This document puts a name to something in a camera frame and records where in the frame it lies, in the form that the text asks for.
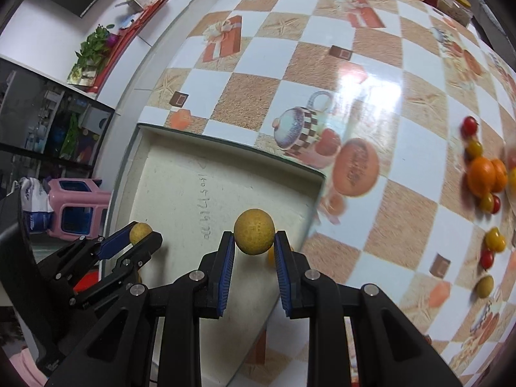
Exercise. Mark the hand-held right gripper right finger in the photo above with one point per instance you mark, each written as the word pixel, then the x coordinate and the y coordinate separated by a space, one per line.
pixel 282 274

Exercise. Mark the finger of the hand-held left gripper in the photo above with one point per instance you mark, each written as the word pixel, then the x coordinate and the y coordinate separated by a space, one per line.
pixel 115 244
pixel 137 256

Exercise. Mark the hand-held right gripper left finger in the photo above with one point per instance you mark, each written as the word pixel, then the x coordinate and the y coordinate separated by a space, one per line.
pixel 225 274

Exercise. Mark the white drawer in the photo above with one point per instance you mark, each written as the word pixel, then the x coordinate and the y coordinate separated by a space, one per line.
pixel 181 193

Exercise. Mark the red cherry tomato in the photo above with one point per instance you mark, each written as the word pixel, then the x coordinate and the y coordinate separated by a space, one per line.
pixel 487 258
pixel 469 125
pixel 497 204

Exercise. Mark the red plastic object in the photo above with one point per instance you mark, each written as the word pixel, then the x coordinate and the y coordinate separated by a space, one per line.
pixel 86 284

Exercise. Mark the pink plastic stool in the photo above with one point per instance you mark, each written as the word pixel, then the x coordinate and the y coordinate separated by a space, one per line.
pixel 76 205

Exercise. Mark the pink cloth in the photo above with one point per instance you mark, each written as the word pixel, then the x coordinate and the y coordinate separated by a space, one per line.
pixel 20 371

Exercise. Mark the white plastic bag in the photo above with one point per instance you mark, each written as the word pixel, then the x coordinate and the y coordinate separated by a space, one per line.
pixel 34 205

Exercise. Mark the dark glass cabinet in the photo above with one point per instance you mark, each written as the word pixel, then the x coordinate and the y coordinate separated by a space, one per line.
pixel 44 121

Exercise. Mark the green potted plant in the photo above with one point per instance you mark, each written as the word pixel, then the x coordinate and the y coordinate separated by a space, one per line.
pixel 92 48

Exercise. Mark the yellow-green cherry tomato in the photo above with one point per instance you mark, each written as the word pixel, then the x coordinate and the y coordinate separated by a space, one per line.
pixel 483 286
pixel 487 202
pixel 473 149

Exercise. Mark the checkered printed tablecloth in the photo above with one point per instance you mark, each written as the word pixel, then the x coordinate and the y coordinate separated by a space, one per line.
pixel 282 68

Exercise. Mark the orange mandarin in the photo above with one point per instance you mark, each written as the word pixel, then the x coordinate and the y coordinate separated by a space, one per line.
pixel 502 173
pixel 481 175

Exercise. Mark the clear glass bowl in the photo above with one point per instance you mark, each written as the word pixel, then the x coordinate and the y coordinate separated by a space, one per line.
pixel 511 225

